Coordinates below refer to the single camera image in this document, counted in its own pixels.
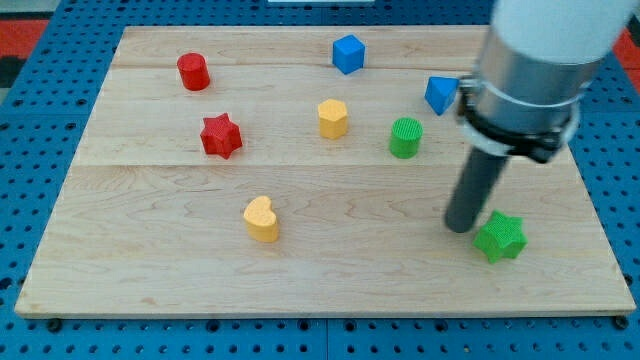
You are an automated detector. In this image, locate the red cylinder block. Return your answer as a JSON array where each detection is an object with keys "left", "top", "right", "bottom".
[{"left": 176, "top": 52, "right": 210, "bottom": 91}]

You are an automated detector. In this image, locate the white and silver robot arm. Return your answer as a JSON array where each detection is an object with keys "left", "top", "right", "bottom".
[{"left": 459, "top": 0, "right": 639, "bottom": 162}]

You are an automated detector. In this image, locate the blue cube block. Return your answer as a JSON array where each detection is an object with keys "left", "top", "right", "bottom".
[{"left": 332, "top": 34, "right": 366, "bottom": 75}]

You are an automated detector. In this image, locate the red star block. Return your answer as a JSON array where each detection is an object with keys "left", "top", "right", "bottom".
[{"left": 200, "top": 113, "right": 243, "bottom": 159}]

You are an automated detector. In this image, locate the green star block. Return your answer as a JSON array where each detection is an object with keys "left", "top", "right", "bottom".
[{"left": 473, "top": 210, "right": 528, "bottom": 264}]

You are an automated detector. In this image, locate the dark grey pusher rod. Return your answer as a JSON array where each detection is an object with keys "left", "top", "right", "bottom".
[{"left": 444, "top": 147, "right": 509, "bottom": 233}]

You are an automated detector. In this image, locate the yellow heart block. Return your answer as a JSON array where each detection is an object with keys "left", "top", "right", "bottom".
[{"left": 243, "top": 196, "right": 279, "bottom": 243}]

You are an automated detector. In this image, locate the green cylinder block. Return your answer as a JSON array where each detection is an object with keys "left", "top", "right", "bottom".
[{"left": 389, "top": 117, "right": 423, "bottom": 159}]

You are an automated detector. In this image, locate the black clamp ring with bracket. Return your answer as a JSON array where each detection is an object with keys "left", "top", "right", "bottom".
[{"left": 455, "top": 74, "right": 581, "bottom": 165}]

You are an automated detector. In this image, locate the blue triangle block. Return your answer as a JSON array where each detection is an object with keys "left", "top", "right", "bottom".
[{"left": 424, "top": 76, "right": 459, "bottom": 115}]

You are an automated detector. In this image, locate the yellow hexagon block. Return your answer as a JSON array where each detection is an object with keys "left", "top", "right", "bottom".
[{"left": 317, "top": 99, "right": 348, "bottom": 139}]

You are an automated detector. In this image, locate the light wooden board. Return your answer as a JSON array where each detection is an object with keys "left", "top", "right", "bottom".
[{"left": 15, "top": 26, "right": 636, "bottom": 319}]

